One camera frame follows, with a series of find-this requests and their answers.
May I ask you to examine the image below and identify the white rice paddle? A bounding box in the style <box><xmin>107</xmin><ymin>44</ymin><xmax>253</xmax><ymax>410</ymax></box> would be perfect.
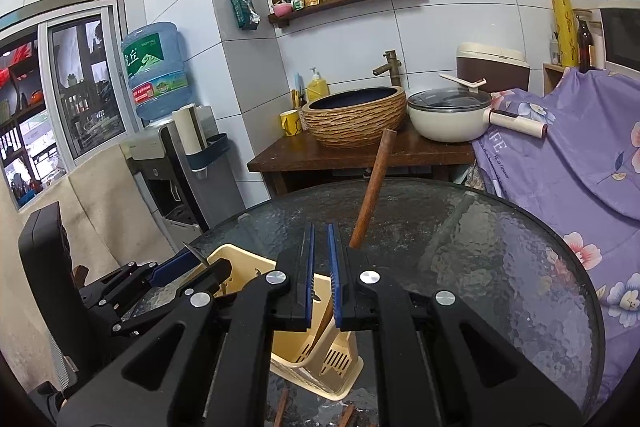
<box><xmin>439</xmin><ymin>73</ymin><xmax>489</xmax><ymax>92</ymax></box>

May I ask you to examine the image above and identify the woven pattern wash basin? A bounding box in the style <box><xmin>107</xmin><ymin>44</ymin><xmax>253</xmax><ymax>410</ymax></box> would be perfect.
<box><xmin>301</xmin><ymin>86</ymin><xmax>407</xmax><ymax>148</ymax></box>

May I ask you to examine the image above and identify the yellow mug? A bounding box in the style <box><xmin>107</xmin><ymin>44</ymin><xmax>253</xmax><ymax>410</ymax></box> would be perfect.
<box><xmin>280</xmin><ymin>110</ymin><xmax>303</xmax><ymax>137</ymax></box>

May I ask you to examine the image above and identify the brown wooden utensil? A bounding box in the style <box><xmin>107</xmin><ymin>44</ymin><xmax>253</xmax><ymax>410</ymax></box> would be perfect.
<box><xmin>320</xmin><ymin>130</ymin><xmax>398</xmax><ymax>338</ymax></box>

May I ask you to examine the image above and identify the bamboo style faucet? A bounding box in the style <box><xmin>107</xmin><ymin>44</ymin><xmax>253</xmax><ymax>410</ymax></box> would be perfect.
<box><xmin>372</xmin><ymin>50</ymin><xmax>403</xmax><ymax>87</ymax></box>

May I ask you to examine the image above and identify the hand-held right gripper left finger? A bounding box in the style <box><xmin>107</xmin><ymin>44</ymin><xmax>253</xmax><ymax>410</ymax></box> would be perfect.
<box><xmin>57</xmin><ymin>223</ymin><xmax>317</xmax><ymax>427</ymax></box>

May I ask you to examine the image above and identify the cream plastic utensil basket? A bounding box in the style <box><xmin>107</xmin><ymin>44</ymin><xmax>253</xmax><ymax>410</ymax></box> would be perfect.
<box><xmin>207</xmin><ymin>244</ymin><xmax>365</xmax><ymax>400</ymax></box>

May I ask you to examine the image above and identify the blue water jug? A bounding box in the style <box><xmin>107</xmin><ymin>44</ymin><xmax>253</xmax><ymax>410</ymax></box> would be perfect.
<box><xmin>120</xmin><ymin>22</ymin><xmax>192</xmax><ymax>123</ymax></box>

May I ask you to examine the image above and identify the wooden vanity counter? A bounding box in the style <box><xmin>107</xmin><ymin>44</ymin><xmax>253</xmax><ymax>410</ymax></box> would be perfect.
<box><xmin>247</xmin><ymin>127</ymin><xmax>477</xmax><ymax>196</ymax></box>

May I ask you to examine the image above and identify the wooden box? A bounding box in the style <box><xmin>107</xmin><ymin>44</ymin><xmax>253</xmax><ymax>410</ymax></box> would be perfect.
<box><xmin>542</xmin><ymin>62</ymin><xmax>569</xmax><ymax>96</ymax></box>

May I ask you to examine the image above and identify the brown glass bottle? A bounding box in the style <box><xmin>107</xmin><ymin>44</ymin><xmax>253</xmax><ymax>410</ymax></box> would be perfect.
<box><xmin>577</xmin><ymin>20</ymin><xmax>596</xmax><ymax>73</ymax></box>

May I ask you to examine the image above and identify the yellow soap dispenser bottle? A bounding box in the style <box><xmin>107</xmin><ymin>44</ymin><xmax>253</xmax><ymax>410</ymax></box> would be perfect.
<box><xmin>306</xmin><ymin>67</ymin><xmax>331</xmax><ymax>103</ymax></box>

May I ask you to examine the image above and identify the yellow wrap roll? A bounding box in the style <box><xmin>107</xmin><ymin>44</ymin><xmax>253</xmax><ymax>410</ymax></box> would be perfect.
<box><xmin>548</xmin><ymin>0</ymin><xmax>576</xmax><ymax>68</ymax></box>

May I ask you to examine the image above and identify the glass pot lid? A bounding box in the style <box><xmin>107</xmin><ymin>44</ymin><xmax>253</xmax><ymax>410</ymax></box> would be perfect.
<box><xmin>408</xmin><ymin>88</ymin><xmax>493</xmax><ymax>109</ymax></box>

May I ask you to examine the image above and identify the window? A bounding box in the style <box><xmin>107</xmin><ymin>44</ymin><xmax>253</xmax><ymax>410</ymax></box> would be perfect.
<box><xmin>0</xmin><ymin>0</ymin><xmax>132</xmax><ymax>210</ymax></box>

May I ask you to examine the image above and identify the purple floral cloth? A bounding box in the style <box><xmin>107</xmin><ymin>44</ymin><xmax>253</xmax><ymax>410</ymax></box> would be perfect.
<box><xmin>472</xmin><ymin>67</ymin><xmax>640</xmax><ymax>404</ymax></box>

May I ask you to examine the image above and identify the white paper cup stack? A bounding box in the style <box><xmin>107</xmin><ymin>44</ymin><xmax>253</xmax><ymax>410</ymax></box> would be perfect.
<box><xmin>172</xmin><ymin>104</ymin><xmax>207</xmax><ymax>158</ymax></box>

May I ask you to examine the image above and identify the white microwave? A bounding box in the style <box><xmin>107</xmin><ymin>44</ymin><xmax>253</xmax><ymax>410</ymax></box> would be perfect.
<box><xmin>597</xmin><ymin>0</ymin><xmax>640</xmax><ymax>76</ymax></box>

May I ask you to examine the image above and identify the cream pot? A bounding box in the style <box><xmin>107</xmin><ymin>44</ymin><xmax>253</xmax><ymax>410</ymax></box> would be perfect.
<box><xmin>407</xmin><ymin>88</ymin><xmax>549</xmax><ymax>143</ymax></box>

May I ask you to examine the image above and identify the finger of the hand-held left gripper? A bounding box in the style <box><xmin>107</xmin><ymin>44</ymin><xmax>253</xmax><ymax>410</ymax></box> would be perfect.
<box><xmin>80</xmin><ymin>249</ymin><xmax>201</xmax><ymax>308</ymax></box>
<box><xmin>110</xmin><ymin>258</ymin><xmax>233</xmax><ymax>339</ymax></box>

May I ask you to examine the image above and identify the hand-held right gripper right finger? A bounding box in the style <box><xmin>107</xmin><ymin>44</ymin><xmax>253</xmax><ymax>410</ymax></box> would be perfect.
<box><xmin>327</xmin><ymin>222</ymin><xmax>586</xmax><ymax>427</ymax></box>

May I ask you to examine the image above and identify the blue-grey cup holder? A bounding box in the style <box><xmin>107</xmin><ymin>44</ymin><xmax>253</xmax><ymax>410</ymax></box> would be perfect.
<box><xmin>185</xmin><ymin>133</ymin><xmax>231</xmax><ymax>174</ymax></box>

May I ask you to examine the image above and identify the brown cream rice cooker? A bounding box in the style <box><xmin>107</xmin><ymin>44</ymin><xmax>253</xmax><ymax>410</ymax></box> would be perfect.
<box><xmin>456</xmin><ymin>42</ymin><xmax>531</xmax><ymax>96</ymax></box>

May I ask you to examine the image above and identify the water dispenser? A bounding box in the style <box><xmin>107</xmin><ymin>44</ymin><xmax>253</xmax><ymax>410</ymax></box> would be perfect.
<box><xmin>125</xmin><ymin>120</ymin><xmax>213</xmax><ymax>240</ymax></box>

